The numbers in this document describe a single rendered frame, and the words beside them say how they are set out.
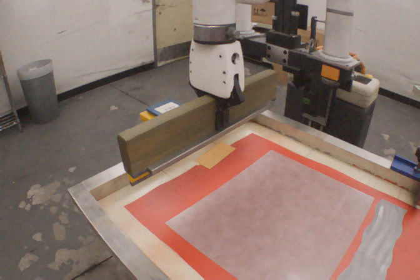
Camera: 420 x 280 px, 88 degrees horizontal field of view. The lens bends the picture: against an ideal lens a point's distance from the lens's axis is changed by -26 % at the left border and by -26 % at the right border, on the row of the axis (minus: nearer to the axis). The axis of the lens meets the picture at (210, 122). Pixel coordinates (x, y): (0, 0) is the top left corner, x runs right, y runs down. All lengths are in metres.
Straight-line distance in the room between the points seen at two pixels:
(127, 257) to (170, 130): 0.22
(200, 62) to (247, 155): 0.29
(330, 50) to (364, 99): 0.63
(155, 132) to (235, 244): 0.23
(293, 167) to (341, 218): 0.19
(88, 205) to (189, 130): 0.24
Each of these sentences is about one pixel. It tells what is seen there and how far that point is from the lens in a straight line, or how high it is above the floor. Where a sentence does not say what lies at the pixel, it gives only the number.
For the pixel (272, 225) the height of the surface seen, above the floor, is 0.96.
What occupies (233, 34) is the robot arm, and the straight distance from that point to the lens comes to 0.47.
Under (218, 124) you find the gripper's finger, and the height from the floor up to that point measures 1.09.
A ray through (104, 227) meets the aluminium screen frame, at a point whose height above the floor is 0.99.
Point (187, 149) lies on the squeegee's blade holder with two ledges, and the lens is 0.50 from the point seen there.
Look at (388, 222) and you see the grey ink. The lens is 0.61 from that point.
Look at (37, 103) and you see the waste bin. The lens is 3.26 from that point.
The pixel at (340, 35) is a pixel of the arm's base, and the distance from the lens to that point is 0.91.
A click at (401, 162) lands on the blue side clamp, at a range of 0.74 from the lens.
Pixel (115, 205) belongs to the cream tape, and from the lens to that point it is 0.58.
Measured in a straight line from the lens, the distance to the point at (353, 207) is 0.61.
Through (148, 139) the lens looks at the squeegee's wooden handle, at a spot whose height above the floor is 1.12.
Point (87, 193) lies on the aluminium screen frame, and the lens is 0.58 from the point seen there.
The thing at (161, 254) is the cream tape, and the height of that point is 0.96.
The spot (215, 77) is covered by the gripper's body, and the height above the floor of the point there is 1.19.
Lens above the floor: 1.36
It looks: 29 degrees down
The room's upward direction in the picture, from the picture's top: straight up
